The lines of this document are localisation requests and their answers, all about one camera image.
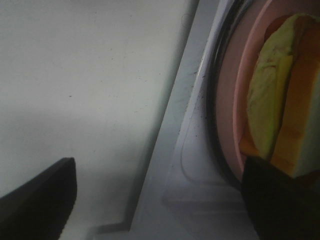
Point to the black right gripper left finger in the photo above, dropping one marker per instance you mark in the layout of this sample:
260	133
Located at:
40	208

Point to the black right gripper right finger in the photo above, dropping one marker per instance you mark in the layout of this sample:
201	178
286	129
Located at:
281	207

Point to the pink round plate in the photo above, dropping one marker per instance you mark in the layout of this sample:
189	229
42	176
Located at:
237	68

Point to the white microwave oven body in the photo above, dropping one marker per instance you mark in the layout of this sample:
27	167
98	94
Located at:
187	192

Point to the sandwich with white bread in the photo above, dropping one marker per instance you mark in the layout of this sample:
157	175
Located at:
283	99

